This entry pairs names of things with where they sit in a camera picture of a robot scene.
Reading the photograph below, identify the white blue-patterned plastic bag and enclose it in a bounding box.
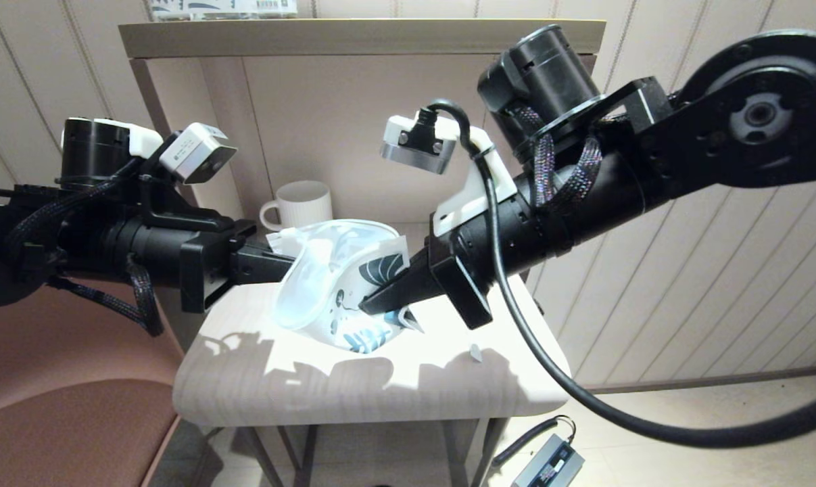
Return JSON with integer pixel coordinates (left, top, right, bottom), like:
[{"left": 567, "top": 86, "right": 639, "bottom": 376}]
[{"left": 266, "top": 218, "right": 423, "bottom": 354}]

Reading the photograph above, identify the white ribbed mug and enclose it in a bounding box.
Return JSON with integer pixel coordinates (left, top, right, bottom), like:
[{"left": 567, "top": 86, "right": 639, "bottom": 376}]
[{"left": 259, "top": 180, "right": 333, "bottom": 235}]

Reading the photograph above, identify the light wood shelf table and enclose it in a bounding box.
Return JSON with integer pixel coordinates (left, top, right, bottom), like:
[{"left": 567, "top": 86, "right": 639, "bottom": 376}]
[{"left": 118, "top": 18, "right": 606, "bottom": 487}]

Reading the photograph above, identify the pinkish brown chair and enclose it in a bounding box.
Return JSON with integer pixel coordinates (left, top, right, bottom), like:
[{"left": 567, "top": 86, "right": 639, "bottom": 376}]
[{"left": 0, "top": 284, "right": 186, "bottom": 487}]

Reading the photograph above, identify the printed package with barcode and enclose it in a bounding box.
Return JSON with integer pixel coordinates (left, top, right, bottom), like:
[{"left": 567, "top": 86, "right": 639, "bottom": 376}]
[{"left": 149, "top": 0, "right": 299, "bottom": 22}]

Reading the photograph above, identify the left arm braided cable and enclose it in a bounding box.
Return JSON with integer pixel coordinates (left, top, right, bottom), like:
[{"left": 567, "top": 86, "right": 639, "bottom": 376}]
[{"left": 46, "top": 254, "right": 165, "bottom": 338}]

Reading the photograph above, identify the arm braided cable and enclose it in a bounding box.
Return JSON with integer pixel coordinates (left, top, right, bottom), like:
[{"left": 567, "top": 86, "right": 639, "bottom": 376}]
[
  {"left": 46, "top": 254, "right": 165, "bottom": 338},
  {"left": 515, "top": 104, "right": 605, "bottom": 218}
]

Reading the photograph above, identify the black left camera bracket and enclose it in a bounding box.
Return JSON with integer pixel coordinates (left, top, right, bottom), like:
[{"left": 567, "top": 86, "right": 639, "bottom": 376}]
[{"left": 137, "top": 132, "right": 257, "bottom": 246}]

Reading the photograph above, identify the white right camera bracket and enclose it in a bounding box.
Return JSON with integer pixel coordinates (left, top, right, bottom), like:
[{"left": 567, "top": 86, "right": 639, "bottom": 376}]
[{"left": 432, "top": 124, "right": 517, "bottom": 238}]

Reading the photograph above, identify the thick black camera cable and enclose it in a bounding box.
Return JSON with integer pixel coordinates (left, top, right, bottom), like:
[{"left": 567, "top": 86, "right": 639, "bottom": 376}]
[{"left": 426, "top": 99, "right": 816, "bottom": 448}]

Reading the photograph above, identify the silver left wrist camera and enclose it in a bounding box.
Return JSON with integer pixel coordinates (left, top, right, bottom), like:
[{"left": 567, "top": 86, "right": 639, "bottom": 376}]
[{"left": 159, "top": 122, "right": 239, "bottom": 185}]

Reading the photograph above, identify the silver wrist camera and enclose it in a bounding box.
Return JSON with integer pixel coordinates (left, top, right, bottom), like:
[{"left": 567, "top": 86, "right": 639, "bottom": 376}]
[
  {"left": 380, "top": 114, "right": 458, "bottom": 176},
  {"left": 159, "top": 122, "right": 239, "bottom": 185}
]

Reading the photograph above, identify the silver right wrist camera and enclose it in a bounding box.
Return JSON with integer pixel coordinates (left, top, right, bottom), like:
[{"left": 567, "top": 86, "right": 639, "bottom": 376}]
[{"left": 380, "top": 114, "right": 458, "bottom": 176}]

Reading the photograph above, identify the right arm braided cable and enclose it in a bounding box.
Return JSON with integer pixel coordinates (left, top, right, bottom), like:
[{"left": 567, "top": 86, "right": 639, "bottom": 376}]
[{"left": 515, "top": 104, "right": 605, "bottom": 218}]

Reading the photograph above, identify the black power supply cable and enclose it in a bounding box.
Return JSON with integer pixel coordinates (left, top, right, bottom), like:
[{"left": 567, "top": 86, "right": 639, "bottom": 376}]
[{"left": 491, "top": 415, "right": 577, "bottom": 468}]

